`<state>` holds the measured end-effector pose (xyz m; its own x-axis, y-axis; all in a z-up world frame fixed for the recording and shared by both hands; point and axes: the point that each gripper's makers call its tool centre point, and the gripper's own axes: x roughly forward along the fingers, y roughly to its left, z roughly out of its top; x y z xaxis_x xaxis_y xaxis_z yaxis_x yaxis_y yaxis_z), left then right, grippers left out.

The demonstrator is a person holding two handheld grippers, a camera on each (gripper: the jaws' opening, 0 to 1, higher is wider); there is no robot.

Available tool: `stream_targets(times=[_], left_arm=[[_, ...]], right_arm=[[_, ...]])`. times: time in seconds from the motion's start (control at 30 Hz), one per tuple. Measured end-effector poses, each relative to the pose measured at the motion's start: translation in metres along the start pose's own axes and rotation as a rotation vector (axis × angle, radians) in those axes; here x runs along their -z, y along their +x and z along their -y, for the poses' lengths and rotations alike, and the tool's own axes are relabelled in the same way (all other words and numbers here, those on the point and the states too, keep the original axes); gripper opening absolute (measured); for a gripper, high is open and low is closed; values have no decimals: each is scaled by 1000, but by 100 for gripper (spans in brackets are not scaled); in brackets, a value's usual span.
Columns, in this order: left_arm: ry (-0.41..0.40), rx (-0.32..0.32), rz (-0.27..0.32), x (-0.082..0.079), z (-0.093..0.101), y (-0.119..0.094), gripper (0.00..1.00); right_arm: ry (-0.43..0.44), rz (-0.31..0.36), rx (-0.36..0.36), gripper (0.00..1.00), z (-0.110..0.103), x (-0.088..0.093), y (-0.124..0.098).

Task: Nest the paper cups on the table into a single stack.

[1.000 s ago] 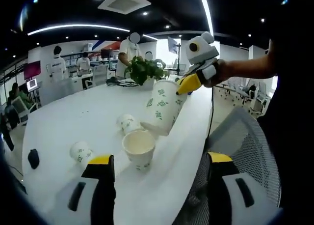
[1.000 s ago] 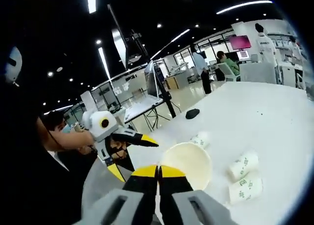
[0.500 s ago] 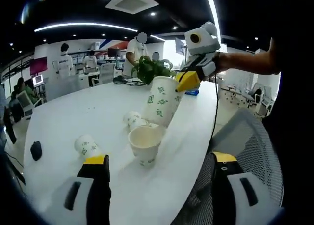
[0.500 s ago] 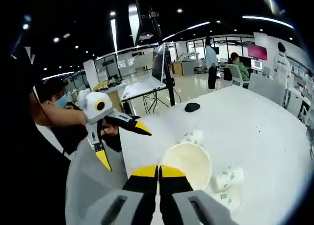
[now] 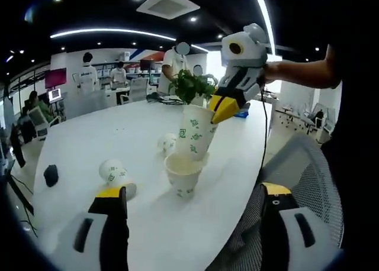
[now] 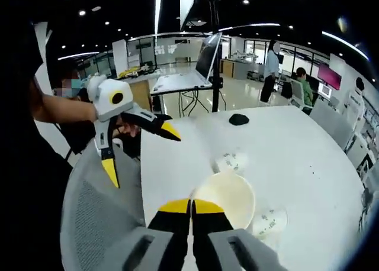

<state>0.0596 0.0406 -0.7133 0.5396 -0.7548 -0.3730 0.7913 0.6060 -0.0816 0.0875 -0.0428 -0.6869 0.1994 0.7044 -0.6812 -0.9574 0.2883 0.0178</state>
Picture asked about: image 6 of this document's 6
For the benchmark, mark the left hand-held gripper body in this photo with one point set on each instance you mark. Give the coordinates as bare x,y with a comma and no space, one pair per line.
111,102

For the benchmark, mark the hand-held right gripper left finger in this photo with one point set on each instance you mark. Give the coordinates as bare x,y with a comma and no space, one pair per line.
168,241

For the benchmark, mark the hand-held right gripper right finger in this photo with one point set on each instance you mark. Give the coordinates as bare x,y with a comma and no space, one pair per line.
213,244

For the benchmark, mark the white printed paper cup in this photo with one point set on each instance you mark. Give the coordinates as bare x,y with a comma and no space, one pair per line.
231,161
271,222

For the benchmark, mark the silver laptop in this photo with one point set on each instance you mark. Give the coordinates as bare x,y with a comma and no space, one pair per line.
180,83

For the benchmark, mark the grey mesh office chair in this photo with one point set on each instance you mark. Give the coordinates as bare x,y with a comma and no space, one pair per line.
97,212

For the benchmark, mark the black tripod stand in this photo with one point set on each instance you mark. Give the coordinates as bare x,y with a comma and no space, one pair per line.
215,75

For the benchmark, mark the person's dark clothing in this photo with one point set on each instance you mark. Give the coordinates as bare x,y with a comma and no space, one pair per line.
26,179

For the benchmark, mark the black computer mouse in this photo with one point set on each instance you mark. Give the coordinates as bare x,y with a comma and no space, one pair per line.
238,119

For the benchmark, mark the wooden cabinet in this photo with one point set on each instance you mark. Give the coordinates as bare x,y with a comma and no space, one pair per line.
227,68

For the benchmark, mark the ceiling strip light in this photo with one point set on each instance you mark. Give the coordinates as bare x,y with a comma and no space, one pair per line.
251,25
158,13
346,43

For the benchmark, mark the white light panel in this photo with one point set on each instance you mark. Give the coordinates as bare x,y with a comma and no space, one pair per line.
191,7

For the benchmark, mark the white office chair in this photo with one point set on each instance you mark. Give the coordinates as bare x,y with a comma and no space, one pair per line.
296,93

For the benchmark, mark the small white screen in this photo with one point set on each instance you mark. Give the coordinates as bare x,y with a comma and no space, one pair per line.
324,90

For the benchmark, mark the pink monitor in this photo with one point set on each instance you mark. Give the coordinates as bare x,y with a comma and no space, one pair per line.
328,75

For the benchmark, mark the white standing machine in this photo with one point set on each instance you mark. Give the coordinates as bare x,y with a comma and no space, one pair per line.
356,102

